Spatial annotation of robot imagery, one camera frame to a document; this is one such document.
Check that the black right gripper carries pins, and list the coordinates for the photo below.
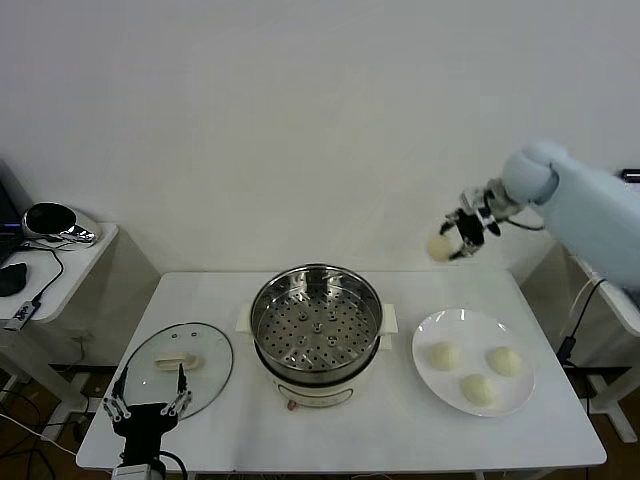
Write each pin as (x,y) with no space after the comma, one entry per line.
(472,227)

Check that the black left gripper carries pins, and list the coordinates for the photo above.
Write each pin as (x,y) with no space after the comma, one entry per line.
(142,425)

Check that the white steamed baozi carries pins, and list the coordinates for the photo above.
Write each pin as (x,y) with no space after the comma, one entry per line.
(445,356)
(479,389)
(440,248)
(504,361)

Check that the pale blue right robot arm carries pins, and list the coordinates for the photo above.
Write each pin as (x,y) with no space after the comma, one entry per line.
(590,210)

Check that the perforated steel steamer basket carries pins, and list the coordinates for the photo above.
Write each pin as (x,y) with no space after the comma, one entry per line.
(280,300)

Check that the white side table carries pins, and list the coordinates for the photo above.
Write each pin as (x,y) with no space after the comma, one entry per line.
(85,270)
(617,310)

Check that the grey usb adapter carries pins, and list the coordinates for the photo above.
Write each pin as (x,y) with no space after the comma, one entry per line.
(22,314)

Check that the white round plate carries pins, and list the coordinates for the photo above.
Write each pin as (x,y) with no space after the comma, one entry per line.
(440,390)

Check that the black power adapter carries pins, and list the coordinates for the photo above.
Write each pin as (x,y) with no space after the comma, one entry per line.
(567,349)

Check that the cream electric cooker base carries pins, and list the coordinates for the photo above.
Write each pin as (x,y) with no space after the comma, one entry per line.
(320,395)

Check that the black computer mouse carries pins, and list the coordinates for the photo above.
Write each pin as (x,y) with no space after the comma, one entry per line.
(12,280)

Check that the silver black headset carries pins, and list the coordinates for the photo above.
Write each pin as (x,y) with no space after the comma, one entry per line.
(50,220)

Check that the dark laptop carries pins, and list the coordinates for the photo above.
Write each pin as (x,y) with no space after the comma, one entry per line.
(7,210)

